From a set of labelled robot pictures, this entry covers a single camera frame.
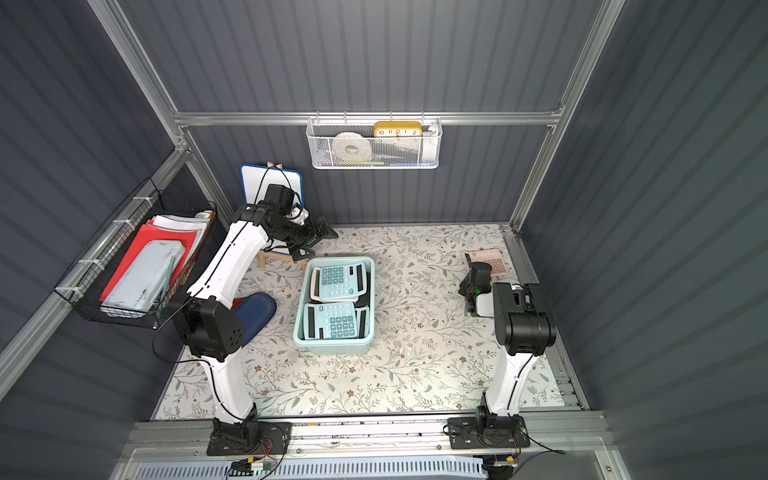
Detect teal calculator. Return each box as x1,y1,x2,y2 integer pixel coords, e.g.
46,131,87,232
303,301,360,340

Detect mint green storage box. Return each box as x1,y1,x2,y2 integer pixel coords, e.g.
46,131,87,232
293,256,376,355

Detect black calculator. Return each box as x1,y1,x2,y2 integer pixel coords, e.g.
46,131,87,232
354,297,371,339

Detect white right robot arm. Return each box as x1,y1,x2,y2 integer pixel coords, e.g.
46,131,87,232
459,262,557,435

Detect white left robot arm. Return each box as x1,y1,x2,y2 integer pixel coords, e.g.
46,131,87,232
167,201,338,449

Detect wooden easel stand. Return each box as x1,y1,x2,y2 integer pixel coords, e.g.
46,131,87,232
257,162,308,272

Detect blue framed whiteboard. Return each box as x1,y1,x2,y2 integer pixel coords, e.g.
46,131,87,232
240,164,304,205

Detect navy blue glasses case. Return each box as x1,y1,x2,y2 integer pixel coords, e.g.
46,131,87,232
233,292,277,345

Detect white tape roll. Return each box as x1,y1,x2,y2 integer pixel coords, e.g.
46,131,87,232
331,132,371,162

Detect white papers in basket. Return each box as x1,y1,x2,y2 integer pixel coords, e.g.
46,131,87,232
148,210,215,281

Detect yellow clock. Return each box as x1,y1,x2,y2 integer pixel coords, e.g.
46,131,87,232
373,120,423,138

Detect red folder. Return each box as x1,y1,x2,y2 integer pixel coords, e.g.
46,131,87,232
99,217,206,311

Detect light grey pencil case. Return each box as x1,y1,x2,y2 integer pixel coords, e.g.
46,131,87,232
100,240,185,318

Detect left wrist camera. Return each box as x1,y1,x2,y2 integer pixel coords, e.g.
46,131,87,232
263,184,309,225

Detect white wire wall basket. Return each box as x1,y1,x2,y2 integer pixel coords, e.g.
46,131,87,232
306,117,443,170

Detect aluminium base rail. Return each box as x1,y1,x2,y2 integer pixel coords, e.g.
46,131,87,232
111,411,631,479

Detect black wire side basket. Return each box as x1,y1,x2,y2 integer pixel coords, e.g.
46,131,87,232
55,187,218,329

